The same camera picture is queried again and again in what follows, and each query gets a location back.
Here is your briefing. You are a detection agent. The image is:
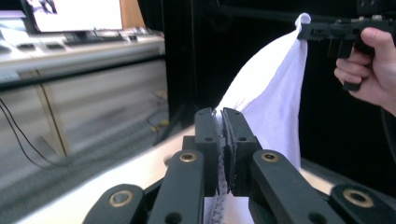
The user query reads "dark keyboard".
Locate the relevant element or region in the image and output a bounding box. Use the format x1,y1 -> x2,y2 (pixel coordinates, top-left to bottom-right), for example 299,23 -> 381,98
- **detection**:
63,30 -> 126,45

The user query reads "grey counter ledge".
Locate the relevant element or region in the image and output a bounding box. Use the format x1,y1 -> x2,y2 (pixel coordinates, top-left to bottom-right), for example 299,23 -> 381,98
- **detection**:
0,27 -> 166,91

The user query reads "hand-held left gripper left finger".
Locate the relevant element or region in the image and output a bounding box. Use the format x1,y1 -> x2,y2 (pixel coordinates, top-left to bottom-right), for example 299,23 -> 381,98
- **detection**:
182,106 -> 220,198

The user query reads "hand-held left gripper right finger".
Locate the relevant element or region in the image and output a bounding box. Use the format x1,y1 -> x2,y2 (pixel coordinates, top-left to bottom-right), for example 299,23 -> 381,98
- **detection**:
221,106 -> 263,197

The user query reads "computer monitor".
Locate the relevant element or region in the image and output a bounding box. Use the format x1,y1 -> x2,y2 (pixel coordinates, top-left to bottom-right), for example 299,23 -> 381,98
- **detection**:
20,0 -> 124,34

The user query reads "yellow cable plug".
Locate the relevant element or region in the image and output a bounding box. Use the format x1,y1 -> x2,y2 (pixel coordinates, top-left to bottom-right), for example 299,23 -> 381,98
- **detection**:
148,119 -> 171,133

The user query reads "black wall cable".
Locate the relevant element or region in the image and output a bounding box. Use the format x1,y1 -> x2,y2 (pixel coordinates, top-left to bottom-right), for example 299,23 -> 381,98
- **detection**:
0,97 -> 68,171

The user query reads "white towel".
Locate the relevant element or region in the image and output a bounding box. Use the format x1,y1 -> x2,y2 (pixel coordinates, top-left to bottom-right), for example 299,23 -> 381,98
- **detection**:
204,12 -> 313,224

